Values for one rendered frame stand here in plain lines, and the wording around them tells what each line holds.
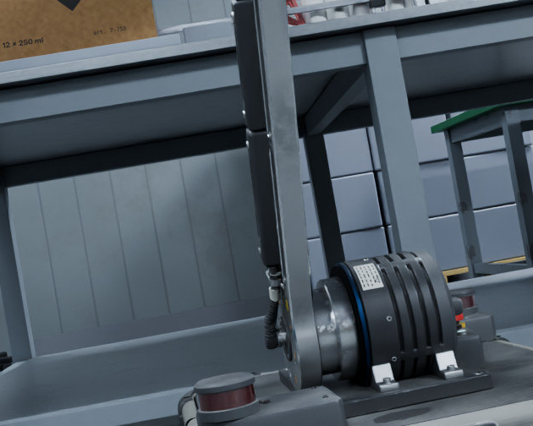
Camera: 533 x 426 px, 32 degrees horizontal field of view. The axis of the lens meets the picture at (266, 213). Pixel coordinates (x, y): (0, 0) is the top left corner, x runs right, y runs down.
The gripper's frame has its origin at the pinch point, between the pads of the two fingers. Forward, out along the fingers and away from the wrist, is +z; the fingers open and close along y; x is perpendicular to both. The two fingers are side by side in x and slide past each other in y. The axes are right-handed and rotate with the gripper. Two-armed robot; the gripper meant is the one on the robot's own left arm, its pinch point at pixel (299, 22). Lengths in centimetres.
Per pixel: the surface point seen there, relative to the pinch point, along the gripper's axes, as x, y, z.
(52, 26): 41, -42, -29
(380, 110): 12, -44, 24
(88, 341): 139, 311, 12
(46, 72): 48, -46, -23
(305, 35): 11.6, -46.6, 5.4
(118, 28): 33, -41, -21
